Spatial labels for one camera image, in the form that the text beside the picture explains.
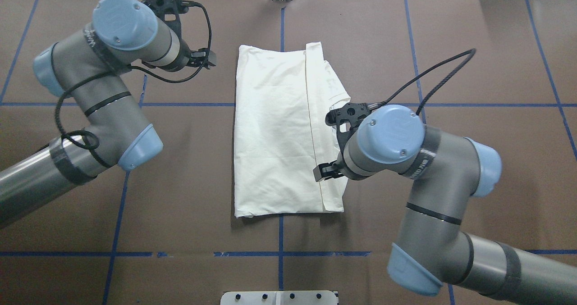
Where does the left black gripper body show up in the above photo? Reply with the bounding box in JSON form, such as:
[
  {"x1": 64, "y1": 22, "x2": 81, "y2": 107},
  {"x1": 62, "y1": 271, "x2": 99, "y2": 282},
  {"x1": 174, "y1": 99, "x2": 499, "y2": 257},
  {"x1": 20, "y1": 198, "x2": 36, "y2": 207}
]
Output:
[{"x1": 142, "y1": 0, "x2": 190, "y2": 44}]

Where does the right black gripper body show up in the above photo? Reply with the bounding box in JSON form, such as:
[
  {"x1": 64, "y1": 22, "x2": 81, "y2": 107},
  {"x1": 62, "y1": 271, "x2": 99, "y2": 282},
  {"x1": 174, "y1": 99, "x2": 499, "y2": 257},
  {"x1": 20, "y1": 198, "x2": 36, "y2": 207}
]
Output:
[{"x1": 325, "y1": 102, "x2": 371, "y2": 154}]

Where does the cream long-sleeve shirt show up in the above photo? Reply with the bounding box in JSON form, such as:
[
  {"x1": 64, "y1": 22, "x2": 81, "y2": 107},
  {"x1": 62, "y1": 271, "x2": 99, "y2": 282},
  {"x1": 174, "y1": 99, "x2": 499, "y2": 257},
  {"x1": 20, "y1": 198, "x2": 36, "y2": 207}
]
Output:
[{"x1": 234, "y1": 42, "x2": 351, "y2": 218}]

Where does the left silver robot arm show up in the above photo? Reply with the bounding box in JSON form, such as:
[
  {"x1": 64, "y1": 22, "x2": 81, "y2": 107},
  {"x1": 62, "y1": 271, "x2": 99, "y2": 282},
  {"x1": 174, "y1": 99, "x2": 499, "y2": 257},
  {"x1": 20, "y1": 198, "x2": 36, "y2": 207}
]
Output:
[{"x1": 0, "y1": 0, "x2": 216, "y2": 228}]

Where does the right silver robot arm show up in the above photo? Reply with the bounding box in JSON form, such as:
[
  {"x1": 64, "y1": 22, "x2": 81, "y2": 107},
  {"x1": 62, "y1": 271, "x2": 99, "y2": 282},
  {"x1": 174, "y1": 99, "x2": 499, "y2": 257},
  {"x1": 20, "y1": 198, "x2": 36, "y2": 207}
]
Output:
[{"x1": 313, "y1": 102, "x2": 577, "y2": 305}]

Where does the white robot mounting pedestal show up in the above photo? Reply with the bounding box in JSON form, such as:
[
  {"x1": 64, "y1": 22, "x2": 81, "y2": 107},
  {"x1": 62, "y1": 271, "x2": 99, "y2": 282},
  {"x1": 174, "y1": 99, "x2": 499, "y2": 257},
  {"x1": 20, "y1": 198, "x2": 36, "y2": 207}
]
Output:
[{"x1": 220, "y1": 290, "x2": 339, "y2": 305}]

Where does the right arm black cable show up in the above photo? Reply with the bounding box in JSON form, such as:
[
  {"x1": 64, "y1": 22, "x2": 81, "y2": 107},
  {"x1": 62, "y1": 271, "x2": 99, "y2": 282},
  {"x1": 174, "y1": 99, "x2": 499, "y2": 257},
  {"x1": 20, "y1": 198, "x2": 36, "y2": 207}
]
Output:
[{"x1": 367, "y1": 48, "x2": 477, "y2": 116}]

